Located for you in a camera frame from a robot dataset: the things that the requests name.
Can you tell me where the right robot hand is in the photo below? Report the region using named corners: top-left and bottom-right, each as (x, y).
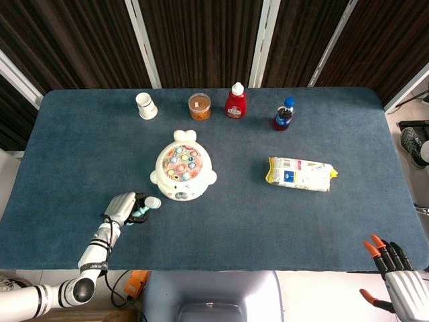
top-left (359, 233), bottom-right (429, 322)

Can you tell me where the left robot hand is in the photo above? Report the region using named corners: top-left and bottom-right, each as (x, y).
top-left (103, 191), bottom-right (151, 227)

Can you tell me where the small teal toy rod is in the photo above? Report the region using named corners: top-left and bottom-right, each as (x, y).
top-left (132, 197), bottom-right (162, 217)

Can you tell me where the white fish-shaped toy game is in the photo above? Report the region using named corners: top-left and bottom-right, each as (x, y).
top-left (149, 129), bottom-right (218, 202)

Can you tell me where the orange device on floor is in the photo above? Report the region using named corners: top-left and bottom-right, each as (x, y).
top-left (123, 270), bottom-right (150, 299)

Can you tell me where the white paper cup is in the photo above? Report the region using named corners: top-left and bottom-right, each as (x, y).
top-left (135, 92), bottom-right (159, 120)

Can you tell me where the blue felt table mat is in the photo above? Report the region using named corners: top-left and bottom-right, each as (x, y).
top-left (0, 87), bottom-right (429, 272)

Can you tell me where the clear plastic snack jar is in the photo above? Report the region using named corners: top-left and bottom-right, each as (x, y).
top-left (188, 93), bottom-right (212, 121)

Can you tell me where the grey robot torso base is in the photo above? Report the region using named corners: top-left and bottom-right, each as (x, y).
top-left (139, 270), bottom-right (286, 322)

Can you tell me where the white black sneaker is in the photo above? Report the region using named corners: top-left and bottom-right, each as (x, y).
top-left (0, 276), bottom-right (27, 291)

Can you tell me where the grey patterned sneaker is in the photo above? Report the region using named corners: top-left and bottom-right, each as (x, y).
top-left (398, 127), bottom-right (428, 170)

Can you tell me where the yellow white snack bag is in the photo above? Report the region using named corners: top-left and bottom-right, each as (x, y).
top-left (265, 156), bottom-right (339, 193)

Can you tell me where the red ketchup bottle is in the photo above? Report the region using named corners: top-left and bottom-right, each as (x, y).
top-left (225, 82), bottom-right (247, 119)

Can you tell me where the black equipment on floor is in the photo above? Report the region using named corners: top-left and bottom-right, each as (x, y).
top-left (397, 119), bottom-right (429, 134)

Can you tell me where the blue cap soda bottle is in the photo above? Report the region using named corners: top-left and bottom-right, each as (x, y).
top-left (272, 97), bottom-right (296, 131)

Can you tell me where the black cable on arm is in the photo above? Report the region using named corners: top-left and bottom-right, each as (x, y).
top-left (101, 214), bottom-right (115, 269)

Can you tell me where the black cable on floor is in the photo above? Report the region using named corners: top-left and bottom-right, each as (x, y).
top-left (104, 270), bottom-right (135, 308)

